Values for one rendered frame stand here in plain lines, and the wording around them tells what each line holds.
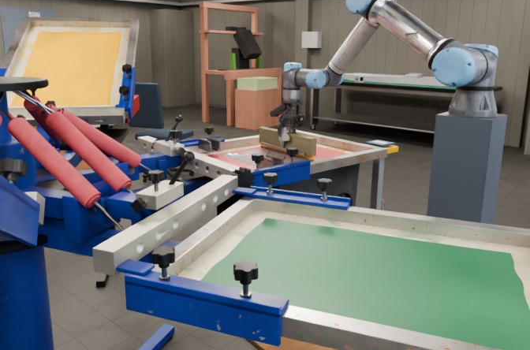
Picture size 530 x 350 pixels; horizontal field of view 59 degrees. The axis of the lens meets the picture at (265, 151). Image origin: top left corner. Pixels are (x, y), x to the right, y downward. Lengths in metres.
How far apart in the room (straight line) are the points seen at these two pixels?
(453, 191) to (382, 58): 7.05
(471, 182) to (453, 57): 0.42
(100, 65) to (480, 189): 1.75
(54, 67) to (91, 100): 0.32
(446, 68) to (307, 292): 0.88
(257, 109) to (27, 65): 5.98
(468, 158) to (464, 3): 6.60
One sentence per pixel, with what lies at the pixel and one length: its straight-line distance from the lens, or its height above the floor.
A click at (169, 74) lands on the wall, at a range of 11.32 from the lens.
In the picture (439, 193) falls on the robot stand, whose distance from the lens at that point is 1.73.
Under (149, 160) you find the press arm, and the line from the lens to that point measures 1.66.
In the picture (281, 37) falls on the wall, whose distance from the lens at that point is 9.91.
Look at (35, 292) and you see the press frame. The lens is 1.60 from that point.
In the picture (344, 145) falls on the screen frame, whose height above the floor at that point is 0.97.
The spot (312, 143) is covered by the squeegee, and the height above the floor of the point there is 1.03.
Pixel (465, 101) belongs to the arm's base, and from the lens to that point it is 1.68.
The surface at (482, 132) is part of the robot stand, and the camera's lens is 1.65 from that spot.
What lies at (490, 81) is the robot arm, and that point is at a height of 1.32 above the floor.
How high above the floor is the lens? 1.42
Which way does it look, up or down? 13 degrees down
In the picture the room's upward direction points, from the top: 1 degrees clockwise
